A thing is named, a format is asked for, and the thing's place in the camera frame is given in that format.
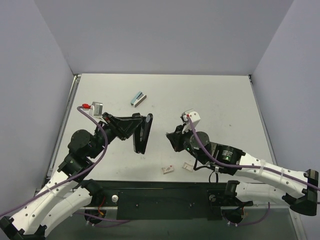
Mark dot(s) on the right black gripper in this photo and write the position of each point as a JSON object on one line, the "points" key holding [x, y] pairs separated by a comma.
{"points": [[175, 140]]}

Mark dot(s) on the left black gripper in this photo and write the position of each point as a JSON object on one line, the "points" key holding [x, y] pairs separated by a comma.
{"points": [[110, 123]]}

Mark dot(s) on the blue and white stapler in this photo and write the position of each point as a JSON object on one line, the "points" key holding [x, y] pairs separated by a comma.
{"points": [[138, 99]]}

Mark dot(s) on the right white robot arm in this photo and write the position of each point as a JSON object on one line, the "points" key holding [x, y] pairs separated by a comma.
{"points": [[296, 189]]}

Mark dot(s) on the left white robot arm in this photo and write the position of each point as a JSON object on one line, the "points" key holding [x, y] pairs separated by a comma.
{"points": [[66, 192]]}

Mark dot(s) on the open white staple box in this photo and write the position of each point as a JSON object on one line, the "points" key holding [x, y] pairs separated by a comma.
{"points": [[188, 167]]}

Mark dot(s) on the staple box with red dot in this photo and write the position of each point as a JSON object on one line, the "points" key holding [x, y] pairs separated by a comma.
{"points": [[167, 169]]}

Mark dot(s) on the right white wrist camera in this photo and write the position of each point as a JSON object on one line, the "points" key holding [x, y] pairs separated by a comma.
{"points": [[189, 118]]}

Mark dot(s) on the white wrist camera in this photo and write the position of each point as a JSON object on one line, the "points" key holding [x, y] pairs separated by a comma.
{"points": [[95, 109], [189, 118]]}

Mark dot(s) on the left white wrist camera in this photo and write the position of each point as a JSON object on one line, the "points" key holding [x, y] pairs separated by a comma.
{"points": [[95, 109]]}

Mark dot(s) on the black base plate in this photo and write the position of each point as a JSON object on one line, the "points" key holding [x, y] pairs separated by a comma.
{"points": [[153, 200]]}

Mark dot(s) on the aluminium frame rail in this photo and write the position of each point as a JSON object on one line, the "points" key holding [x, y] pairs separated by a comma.
{"points": [[57, 158]]}

